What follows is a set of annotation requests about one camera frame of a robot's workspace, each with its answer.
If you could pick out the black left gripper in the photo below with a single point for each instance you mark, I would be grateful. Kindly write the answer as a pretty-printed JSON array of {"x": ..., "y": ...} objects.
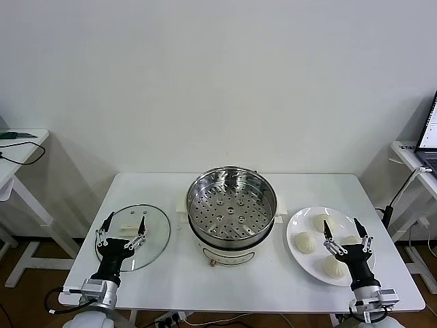
[{"x": 112, "y": 253}]

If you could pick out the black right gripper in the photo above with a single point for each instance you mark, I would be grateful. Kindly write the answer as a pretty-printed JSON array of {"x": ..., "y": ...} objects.
[{"x": 358, "y": 263}]

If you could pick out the white steamed baozi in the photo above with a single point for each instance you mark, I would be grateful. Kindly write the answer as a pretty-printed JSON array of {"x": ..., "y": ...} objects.
[
  {"x": 351, "y": 240},
  {"x": 304, "y": 243},
  {"x": 331, "y": 268},
  {"x": 320, "y": 222}
]

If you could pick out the glass pot lid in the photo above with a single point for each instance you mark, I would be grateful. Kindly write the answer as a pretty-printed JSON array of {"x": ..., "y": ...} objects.
[{"x": 155, "y": 235}]

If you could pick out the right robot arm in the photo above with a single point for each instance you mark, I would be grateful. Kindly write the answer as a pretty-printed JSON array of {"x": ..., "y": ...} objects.
[{"x": 365, "y": 295}]

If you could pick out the stainless steel steamer basket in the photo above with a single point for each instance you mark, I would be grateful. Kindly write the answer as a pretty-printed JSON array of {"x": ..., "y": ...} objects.
[{"x": 205, "y": 191}]

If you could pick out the white round plate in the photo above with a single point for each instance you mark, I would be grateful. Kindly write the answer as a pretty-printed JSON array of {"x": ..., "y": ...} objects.
[{"x": 307, "y": 263}]

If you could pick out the white power strip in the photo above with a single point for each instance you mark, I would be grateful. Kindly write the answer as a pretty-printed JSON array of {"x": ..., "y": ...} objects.
[{"x": 169, "y": 318}]

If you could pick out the white side table with laptop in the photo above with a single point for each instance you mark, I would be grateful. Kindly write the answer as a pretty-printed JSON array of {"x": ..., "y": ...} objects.
[{"x": 406, "y": 153}]

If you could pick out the white electric cooking pot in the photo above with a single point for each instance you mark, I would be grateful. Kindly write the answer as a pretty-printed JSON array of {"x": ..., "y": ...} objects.
[{"x": 228, "y": 255}]

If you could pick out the open grey laptop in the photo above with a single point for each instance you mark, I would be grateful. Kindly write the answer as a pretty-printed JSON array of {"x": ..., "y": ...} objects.
[{"x": 430, "y": 136}]

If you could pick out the flat green item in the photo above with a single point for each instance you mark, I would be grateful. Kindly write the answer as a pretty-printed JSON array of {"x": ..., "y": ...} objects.
[{"x": 13, "y": 135}]

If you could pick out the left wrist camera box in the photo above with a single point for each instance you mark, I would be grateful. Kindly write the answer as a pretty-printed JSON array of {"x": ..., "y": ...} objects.
[{"x": 94, "y": 288}]

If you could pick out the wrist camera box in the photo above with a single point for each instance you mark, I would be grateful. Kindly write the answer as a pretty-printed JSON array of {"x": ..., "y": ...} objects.
[
  {"x": 94, "y": 288},
  {"x": 387, "y": 297}
]

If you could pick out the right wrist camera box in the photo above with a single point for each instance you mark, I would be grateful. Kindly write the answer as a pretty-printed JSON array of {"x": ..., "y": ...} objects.
[{"x": 387, "y": 297}]

